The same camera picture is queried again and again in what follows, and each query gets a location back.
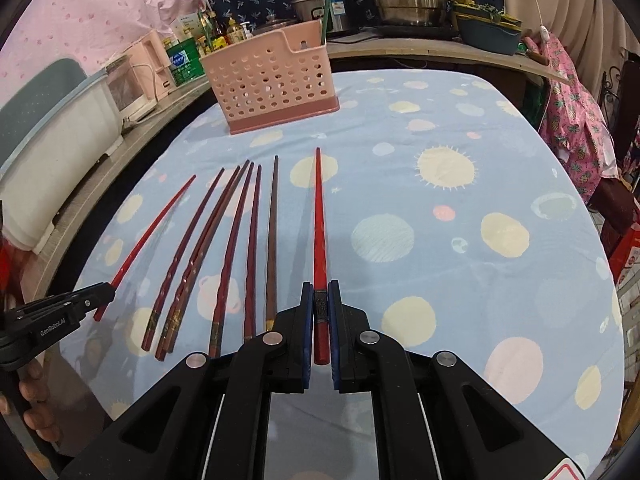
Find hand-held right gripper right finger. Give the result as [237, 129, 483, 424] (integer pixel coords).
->
[329, 281, 568, 480]

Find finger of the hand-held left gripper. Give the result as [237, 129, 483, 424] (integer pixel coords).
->
[0, 282, 117, 328]

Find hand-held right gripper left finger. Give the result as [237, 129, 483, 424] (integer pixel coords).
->
[60, 282, 314, 480]

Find pink perforated plastic basket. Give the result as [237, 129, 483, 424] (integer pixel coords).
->
[199, 20, 342, 136]

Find person's left hand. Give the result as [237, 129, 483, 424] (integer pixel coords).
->
[0, 359, 64, 444]

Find white storage box blue lid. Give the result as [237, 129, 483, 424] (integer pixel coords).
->
[0, 57, 127, 257]

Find white blender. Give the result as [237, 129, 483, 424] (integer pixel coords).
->
[104, 56, 157, 123]

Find pink electric kettle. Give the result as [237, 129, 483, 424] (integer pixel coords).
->
[125, 29, 174, 117]

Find green detergent bottle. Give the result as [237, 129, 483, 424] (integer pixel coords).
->
[166, 37, 200, 87]

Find pink dotted curtain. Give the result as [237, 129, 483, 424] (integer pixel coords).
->
[7, 0, 221, 113]

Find white carton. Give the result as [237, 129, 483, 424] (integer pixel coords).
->
[174, 14, 204, 41]

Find dark sauce bottle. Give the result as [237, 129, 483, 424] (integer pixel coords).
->
[212, 10, 227, 54]

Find small lidded steel pot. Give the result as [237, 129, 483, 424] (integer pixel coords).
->
[259, 14, 302, 37]

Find black induction cooker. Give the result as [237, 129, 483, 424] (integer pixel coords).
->
[374, 22, 462, 42]

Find pink pineapple print apron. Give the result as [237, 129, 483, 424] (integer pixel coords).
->
[536, 35, 618, 207]

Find green chopstick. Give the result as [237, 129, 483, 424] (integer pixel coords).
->
[321, 0, 335, 47]

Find silver rice cooker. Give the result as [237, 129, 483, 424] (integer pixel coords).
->
[291, 0, 360, 37]

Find stacked plastic basins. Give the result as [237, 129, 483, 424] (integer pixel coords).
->
[451, 2, 524, 57]

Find beige curtain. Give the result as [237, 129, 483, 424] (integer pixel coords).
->
[500, 0, 640, 116]

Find wooden handled knife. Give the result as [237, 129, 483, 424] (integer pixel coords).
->
[519, 42, 552, 67]

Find white cord with switch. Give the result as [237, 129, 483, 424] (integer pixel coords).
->
[519, 0, 552, 45]

